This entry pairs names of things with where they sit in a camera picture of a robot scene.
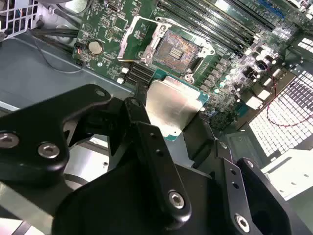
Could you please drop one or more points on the silver CPU chip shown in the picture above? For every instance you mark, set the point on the silver CPU chip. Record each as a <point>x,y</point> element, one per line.
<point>171,102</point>

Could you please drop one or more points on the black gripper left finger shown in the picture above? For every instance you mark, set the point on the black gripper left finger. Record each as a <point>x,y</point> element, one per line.
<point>29,122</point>

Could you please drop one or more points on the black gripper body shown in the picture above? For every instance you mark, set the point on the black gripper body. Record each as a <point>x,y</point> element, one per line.
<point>117,203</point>

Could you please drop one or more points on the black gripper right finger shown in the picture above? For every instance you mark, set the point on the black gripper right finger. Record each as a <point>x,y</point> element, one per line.
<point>232,178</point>

